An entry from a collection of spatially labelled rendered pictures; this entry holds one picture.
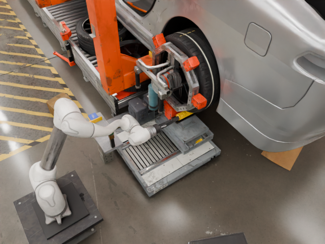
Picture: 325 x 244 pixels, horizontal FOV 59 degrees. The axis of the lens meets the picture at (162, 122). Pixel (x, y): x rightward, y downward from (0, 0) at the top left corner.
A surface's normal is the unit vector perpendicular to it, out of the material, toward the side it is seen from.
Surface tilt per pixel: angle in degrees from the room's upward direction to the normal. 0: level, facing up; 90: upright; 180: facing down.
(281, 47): 90
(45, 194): 5
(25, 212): 0
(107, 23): 90
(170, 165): 0
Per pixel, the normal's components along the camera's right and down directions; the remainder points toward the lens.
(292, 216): 0.02, -0.66
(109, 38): 0.56, 0.63
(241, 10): -0.81, 0.31
